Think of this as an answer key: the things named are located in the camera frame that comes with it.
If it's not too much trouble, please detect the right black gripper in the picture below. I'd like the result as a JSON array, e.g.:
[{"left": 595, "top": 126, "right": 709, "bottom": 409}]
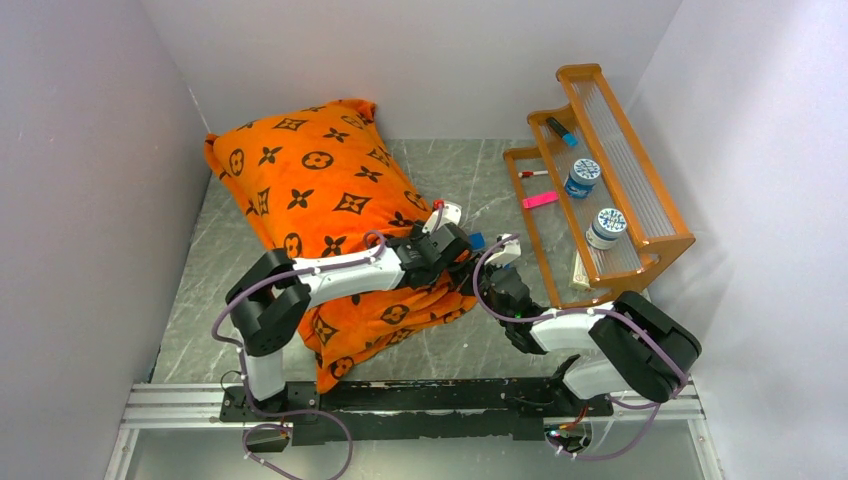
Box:
[{"left": 446, "top": 252, "right": 511, "bottom": 328}]

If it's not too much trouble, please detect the orange wooden rack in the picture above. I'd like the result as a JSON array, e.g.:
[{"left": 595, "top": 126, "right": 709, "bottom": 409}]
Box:
[{"left": 503, "top": 64, "right": 695, "bottom": 308}]

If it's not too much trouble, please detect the orange patterned pillowcase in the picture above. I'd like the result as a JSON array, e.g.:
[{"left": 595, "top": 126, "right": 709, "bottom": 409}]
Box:
[{"left": 204, "top": 98, "right": 476, "bottom": 393}]

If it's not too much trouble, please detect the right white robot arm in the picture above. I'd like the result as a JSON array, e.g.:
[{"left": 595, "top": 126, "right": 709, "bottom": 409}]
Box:
[{"left": 473, "top": 266, "right": 702, "bottom": 415}]

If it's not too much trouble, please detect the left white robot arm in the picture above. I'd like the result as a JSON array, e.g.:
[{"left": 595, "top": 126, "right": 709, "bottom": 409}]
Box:
[{"left": 216, "top": 223, "right": 471, "bottom": 420}]

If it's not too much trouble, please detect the blue block near pillow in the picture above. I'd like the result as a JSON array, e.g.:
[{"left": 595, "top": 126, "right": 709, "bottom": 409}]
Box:
[{"left": 469, "top": 232, "right": 486, "bottom": 251}]

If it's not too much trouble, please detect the white box under rack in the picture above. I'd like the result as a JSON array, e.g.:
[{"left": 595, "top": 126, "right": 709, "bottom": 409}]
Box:
[{"left": 569, "top": 253, "right": 592, "bottom": 292}]

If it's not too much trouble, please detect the red white pen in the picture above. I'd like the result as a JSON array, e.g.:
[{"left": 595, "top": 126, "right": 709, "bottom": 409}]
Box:
[{"left": 519, "top": 170, "right": 549, "bottom": 178}]

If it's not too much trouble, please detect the blue white round jar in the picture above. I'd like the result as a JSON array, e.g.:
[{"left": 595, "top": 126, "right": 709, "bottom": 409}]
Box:
[{"left": 564, "top": 158, "right": 601, "bottom": 199}]

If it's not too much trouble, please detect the black marker blue cap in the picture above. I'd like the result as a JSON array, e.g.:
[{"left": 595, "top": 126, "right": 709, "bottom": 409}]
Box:
[{"left": 545, "top": 117, "right": 579, "bottom": 148}]

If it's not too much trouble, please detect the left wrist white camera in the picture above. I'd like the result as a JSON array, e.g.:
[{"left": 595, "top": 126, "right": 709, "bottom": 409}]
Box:
[{"left": 423, "top": 200, "right": 462, "bottom": 233}]

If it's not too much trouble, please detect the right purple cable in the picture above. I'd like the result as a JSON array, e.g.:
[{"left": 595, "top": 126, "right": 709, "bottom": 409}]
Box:
[{"left": 471, "top": 233, "right": 690, "bottom": 463}]

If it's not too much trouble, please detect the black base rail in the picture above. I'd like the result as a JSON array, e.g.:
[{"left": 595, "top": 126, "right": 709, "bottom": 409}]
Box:
[{"left": 219, "top": 377, "right": 613, "bottom": 446}]

